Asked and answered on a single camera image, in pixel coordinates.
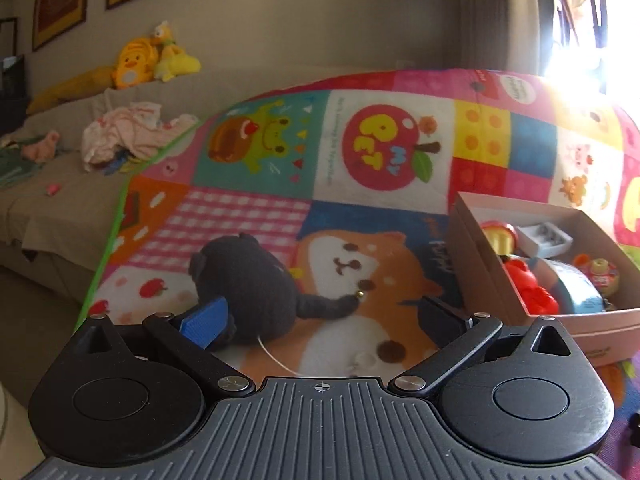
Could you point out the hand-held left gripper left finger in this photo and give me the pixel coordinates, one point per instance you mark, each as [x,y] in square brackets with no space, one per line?
[205,321]

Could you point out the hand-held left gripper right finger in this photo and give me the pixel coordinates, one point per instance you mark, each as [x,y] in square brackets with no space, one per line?
[442,320]

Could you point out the black plush toy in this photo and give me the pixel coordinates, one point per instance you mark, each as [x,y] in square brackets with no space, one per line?
[250,285]

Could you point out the pink cardboard box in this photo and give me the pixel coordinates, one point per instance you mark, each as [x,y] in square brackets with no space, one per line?
[477,260]

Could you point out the red figure toy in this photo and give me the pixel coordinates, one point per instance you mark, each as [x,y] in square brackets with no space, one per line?
[530,290]

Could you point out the gold cylinder toy pink base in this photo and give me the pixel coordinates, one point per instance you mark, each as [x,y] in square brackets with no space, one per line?
[500,240]

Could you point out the white blister pack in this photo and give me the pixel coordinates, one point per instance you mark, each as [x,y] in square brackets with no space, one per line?
[542,240]

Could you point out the blue white tissue pack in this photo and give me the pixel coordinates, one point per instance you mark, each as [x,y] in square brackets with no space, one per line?
[575,285]

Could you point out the orange plastic cup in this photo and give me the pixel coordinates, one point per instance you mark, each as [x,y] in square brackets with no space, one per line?
[582,260]

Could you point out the pink red small toy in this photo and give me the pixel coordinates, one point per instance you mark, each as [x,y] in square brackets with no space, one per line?
[604,275]

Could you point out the colourful cartoon play mat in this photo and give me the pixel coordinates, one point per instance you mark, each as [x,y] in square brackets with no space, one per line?
[390,210]

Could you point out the grey sofa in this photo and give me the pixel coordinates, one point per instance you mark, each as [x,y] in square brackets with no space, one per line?
[65,220]

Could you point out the pile of pink white clothes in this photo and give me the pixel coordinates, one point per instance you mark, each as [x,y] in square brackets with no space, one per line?
[135,132]

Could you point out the small pink object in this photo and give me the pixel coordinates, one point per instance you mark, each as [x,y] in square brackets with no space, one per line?
[52,189]

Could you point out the pink pig plush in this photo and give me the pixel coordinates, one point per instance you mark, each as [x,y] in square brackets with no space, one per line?
[42,147]

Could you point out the green cloth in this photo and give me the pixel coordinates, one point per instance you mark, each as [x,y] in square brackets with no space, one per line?
[15,170]

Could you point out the yellow green bird plush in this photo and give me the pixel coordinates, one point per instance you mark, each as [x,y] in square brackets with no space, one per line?
[175,62]

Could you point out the yellow duck plush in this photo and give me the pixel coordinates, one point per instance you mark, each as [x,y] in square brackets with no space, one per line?
[132,65]

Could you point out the long yellow pillow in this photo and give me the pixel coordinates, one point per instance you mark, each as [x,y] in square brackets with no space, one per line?
[70,90]

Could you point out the black screen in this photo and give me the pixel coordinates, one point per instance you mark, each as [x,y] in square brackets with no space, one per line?
[11,90]

